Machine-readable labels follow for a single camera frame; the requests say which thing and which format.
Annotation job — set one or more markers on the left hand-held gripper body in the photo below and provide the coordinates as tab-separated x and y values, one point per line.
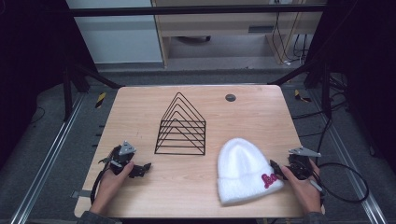
122	155

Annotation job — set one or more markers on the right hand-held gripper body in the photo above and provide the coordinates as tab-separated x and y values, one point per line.
300	165

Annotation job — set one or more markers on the white knit beanie hat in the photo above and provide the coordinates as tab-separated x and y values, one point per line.
243	171

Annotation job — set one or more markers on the person's right hand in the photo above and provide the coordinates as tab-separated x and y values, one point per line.
303	193

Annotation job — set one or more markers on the person's left hand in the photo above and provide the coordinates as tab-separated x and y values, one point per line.
109	189

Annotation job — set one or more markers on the yellow black hazard tape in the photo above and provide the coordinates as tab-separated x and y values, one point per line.
100	100
301	96

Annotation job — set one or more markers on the grey round table grommet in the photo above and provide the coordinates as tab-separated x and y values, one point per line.
230	97

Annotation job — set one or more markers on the white cabinet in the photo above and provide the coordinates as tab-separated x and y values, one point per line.
118	37

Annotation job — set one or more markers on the aluminium floor rail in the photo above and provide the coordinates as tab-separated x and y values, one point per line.
46	161
351	161

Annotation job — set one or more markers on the grey metal table bracket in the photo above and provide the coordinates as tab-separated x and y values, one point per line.
80	194

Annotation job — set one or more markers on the black frame post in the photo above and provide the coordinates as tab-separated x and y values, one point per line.
67	93
325	93

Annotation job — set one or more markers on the black horizontal frame bar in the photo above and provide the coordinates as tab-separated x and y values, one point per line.
186	11

